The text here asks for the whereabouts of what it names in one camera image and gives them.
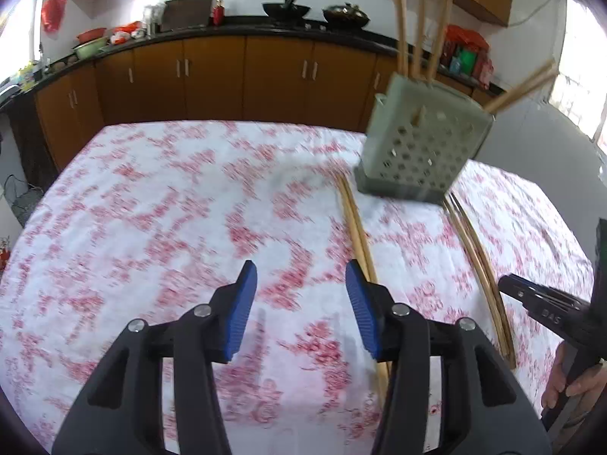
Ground green basin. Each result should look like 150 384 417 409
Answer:
74 37 108 61

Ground left window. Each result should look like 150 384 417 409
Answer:
0 0 43 83

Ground green perforated utensil holder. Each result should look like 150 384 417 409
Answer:
354 73 494 204

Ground person's right hand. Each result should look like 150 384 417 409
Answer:
541 342 606 411

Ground black lidded wok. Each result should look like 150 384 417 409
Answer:
322 2 370 31

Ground green container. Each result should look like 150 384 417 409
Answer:
459 48 477 76

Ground black wok with utensils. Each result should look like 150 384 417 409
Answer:
263 0 311 24

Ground red plastic bag on condiments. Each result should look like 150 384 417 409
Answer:
445 24 490 52

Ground red bottle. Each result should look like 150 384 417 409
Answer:
212 0 225 27

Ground floral white tablecloth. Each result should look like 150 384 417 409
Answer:
1 121 594 454

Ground barred right window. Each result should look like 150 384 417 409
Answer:
549 0 606 154

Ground dark wooden cutting board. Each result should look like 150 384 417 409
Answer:
159 0 214 33

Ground red basin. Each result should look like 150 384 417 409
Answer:
76 27 106 44

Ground red hanging plastic bag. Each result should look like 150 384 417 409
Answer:
41 0 67 35

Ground brown lower kitchen cabinets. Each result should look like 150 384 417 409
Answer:
8 32 504 177

